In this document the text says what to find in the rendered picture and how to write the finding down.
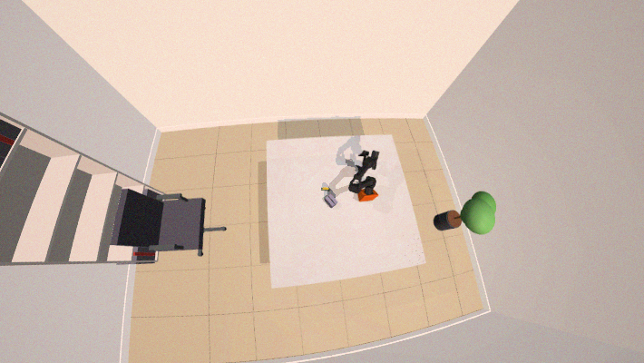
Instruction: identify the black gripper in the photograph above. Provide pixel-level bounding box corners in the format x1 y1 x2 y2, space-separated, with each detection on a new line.
357 150 369 170

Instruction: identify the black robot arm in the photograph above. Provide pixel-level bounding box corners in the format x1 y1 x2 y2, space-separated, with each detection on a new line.
348 151 380 195

